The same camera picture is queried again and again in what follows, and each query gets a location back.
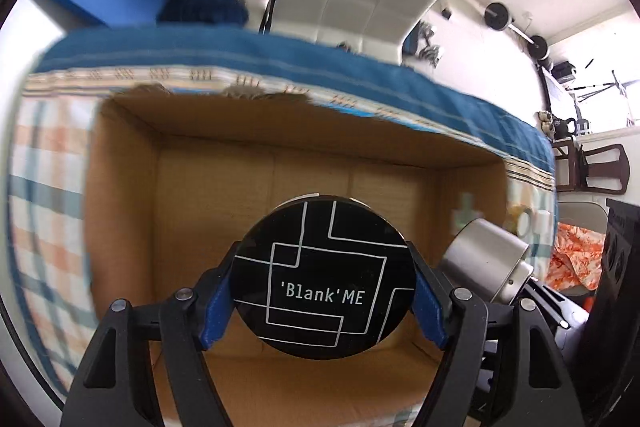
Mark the silver metal cup with strainer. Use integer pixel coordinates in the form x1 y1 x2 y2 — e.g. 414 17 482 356
438 218 534 305

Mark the black round ME tin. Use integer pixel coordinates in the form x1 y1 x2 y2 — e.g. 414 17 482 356
230 196 416 360

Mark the small white cylinder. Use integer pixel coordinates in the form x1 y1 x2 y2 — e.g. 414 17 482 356
533 210 554 235

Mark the clear tape roll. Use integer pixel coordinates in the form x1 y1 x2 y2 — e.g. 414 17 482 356
503 205 534 239

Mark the orange patterned cloth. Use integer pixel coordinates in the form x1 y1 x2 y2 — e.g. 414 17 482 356
544 222 605 291

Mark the open cardboard box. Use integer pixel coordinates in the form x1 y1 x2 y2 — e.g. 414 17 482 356
63 88 506 426

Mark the dark wooden chair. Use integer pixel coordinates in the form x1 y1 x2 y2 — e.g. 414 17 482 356
552 136 630 195

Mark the plaid tablecloth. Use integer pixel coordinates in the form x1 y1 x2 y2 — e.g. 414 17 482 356
6 25 555 426

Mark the short barbell on floor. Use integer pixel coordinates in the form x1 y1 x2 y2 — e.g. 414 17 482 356
484 2 549 61

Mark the dark blue knitted cloth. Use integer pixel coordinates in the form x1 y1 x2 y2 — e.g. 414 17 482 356
156 0 250 27

